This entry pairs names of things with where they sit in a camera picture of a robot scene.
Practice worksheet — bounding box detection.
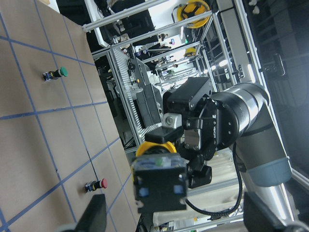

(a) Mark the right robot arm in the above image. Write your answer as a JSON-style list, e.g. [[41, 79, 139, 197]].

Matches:
[[132, 77, 292, 217]]

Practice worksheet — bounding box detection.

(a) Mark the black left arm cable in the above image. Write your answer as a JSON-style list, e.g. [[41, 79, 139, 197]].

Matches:
[[184, 142, 243, 215]]

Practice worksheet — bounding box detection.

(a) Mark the yellow push button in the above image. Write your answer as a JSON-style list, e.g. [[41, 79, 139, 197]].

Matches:
[[131, 141, 188, 214]]

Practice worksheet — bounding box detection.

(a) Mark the red push button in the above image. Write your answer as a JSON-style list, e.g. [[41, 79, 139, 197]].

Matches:
[[84, 178, 108, 192]]

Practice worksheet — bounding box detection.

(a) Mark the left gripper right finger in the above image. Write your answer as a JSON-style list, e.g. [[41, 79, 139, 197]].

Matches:
[[243, 192, 286, 232]]

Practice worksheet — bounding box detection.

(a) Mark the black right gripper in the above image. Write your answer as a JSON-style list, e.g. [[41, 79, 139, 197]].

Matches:
[[144, 77, 246, 189]]

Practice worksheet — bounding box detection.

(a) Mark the yellow cable reel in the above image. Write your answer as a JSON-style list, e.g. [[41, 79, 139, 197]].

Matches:
[[176, 0, 211, 29]]

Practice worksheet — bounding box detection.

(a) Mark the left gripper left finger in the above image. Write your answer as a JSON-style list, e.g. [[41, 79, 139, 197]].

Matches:
[[74, 194, 107, 232]]

